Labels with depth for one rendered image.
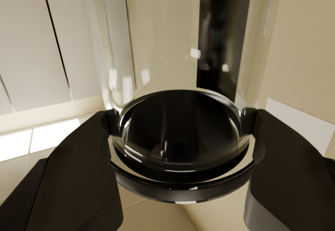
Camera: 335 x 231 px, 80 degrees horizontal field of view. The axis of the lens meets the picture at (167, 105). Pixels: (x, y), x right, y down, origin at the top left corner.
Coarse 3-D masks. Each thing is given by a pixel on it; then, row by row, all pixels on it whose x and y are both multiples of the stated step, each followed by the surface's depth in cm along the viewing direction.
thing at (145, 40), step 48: (96, 0) 7; (144, 0) 6; (192, 0) 6; (240, 0) 6; (96, 48) 9; (144, 48) 7; (192, 48) 7; (240, 48) 7; (144, 96) 8; (192, 96) 8; (240, 96) 8; (144, 144) 9; (192, 144) 9; (240, 144) 10
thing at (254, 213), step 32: (256, 128) 11; (288, 128) 10; (256, 160) 10; (288, 160) 8; (320, 160) 8; (256, 192) 7; (288, 192) 6; (320, 192) 6; (256, 224) 7; (288, 224) 6; (320, 224) 6
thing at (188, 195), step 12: (120, 180) 10; (240, 180) 10; (144, 192) 10; (156, 192) 10; (168, 192) 9; (180, 192) 9; (192, 192) 9; (204, 192) 9; (216, 192) 10; (228, 192) 10
